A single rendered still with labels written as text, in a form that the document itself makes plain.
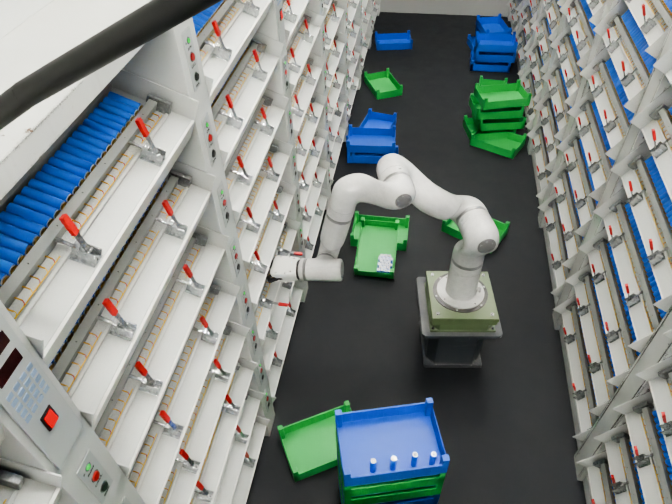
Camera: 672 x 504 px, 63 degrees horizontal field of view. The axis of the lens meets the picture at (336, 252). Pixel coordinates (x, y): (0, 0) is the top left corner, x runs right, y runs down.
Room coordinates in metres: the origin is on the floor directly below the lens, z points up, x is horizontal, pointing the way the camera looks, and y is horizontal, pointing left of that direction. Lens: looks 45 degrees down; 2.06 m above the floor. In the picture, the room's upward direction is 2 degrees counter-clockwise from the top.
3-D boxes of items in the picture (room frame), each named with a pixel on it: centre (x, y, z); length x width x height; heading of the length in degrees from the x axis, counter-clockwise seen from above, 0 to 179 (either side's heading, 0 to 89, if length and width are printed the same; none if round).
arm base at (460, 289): (1.44, -0.50, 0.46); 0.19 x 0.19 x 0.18
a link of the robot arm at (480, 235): (1.41, -0.51, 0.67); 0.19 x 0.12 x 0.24; 7
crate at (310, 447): (0.98, 0.08, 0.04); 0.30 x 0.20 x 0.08; 110
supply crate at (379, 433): (0.74, -0.14, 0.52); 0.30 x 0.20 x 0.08; 96
